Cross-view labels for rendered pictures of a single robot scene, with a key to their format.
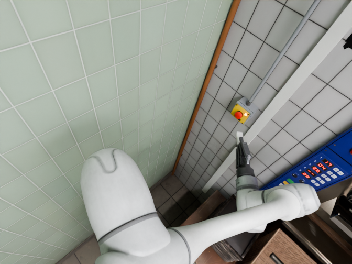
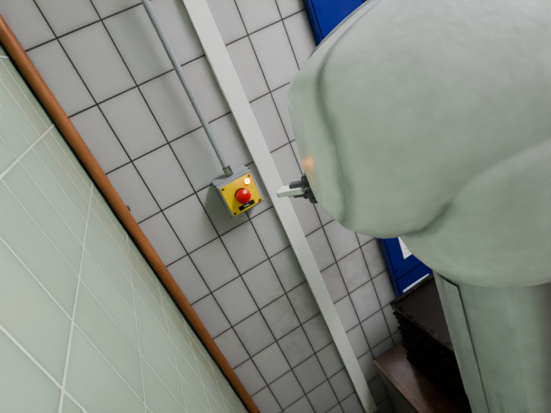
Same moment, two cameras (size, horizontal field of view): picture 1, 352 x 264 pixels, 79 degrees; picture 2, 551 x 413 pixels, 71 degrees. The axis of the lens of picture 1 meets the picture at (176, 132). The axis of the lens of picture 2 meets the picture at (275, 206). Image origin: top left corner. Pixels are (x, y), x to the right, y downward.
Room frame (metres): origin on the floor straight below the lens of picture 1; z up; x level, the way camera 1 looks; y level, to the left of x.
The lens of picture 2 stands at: (0.09, 0.34, 1.85)
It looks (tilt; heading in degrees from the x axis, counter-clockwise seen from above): 26 degrees down; 313
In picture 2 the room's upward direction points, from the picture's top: 24 degrees counter-clockwise
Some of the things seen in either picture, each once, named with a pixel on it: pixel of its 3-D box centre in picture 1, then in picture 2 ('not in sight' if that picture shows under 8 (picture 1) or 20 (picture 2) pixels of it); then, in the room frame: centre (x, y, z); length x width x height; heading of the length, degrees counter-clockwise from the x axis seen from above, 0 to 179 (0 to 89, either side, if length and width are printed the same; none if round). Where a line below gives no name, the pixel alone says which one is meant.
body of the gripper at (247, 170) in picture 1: (244, 168); not in sight; (0.47, -0.34, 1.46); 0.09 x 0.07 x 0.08; 11
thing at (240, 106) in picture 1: (243, 110); (237, 191); (0.81, -0.32, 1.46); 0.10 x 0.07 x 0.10; 56
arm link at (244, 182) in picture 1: (246, 184); not in sight; (0.40, -0.35, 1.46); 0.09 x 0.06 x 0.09; 101
